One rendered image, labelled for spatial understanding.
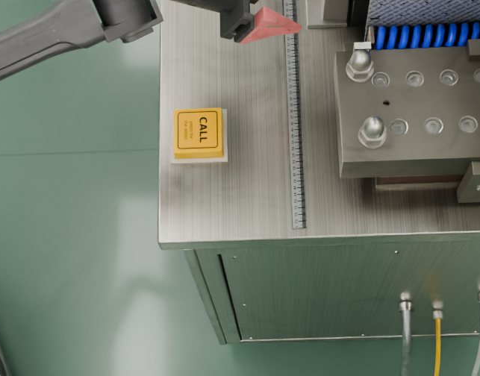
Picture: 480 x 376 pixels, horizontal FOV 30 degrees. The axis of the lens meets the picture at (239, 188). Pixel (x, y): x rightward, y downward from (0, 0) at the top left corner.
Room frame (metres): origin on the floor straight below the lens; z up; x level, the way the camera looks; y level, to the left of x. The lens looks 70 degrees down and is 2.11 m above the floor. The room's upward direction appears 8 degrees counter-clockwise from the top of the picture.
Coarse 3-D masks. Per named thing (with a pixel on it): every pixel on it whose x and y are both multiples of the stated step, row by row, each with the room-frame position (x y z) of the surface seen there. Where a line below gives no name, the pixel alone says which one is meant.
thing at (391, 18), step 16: (384, 0) 0.60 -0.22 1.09; (400, 0) 0.60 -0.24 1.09; (416, 0) 0.60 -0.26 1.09; (432, 0) 0.59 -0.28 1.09; (448, 0) 0.59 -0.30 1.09; (464, 0) 0.59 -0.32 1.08; (368, 16) 0.60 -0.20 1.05; (384, 16) 0.60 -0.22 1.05; (400, 16) 0.60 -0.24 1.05; (416, 16) 0.60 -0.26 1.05; (432, 16) 0.59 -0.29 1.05; (448, 16) 0.59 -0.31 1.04; (464, 16) 0.59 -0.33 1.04
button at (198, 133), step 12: (204, 108) 0.57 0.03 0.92; (216, 108) 0.56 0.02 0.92; (180, 120) 0.55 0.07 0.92; (192, 120) 0.55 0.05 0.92; (204, 120) 0.55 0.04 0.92; (216, 120) 0.54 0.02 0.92; (180, 132) 0.53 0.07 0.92; (192, 132) 0.53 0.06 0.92; (204, 132) 0.53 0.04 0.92; (216, 132) 0.53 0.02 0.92; (180, 144) 0.52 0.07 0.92; (192, 144) 0.51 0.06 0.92; (204, 144) 0.51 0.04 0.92; (216, 144) 0.51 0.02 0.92; (180, 156) 0.50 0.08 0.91; (192, 156) 0.50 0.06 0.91; (204, 156) 0.50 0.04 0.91; (216, 156) 0.50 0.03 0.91
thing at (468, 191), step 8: (472, 160) 0.39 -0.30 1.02; (472, 168) 0.38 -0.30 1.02; (464, 176) 0.39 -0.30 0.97; (472, 176) 0.37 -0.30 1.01; (464, 184) 0.38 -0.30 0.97; (472, 184) 0.37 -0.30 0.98; (464, 192) 0.37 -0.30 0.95; (472, 192) 0.37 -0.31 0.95; (464, 200) 0.37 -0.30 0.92; (472, 200) 0.37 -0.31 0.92
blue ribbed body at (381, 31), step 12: (384, 36) 0.58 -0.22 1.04; (396, 36) 0.58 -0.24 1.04; (408, 36) 0.57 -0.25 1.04; (420, 36) 0.57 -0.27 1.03; (432, 36) 0.57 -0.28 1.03; (444, 36) 0.57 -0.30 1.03; (456, 36) 0.57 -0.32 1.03; (468, 36) 0.57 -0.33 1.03; (384, 48) 0.57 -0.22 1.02; (396, 48) 0.57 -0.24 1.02
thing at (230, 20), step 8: (200, 0) 0.60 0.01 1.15; (208, 0) 0.60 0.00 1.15; (216, 0) 0.60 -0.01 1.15; (224, 0) 0.60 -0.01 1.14; (232, 0) 0.60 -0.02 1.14; (240, 0) 0.60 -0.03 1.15; (248, 0) 0.60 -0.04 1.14; (208, 8) 0.60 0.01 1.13; (216, 8) 0.60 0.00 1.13; (224, 8) 0.60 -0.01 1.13; (232, 8) 0.60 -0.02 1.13; (240, 8) 0.59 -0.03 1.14; (248, 8) 0.59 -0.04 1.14; (224, 16) 0.60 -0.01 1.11; (232, 16) 0.59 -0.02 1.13; (240, 16) 0.58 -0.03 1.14; (248, 16) 0.57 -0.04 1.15; (224, 24) 0.59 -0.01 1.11; (232, 24) 0.58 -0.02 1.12; (224, 32) 0.58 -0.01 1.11; (232, 32) 0.58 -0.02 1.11
